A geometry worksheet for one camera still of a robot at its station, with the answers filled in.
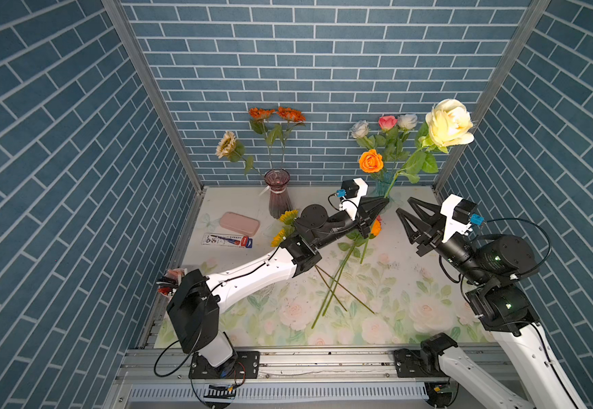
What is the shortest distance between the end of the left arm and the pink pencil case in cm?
60

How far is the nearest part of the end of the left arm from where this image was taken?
554 millimetres

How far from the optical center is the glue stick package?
101 cm

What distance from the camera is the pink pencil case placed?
1066 millimetres

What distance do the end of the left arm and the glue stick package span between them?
0.58 meters
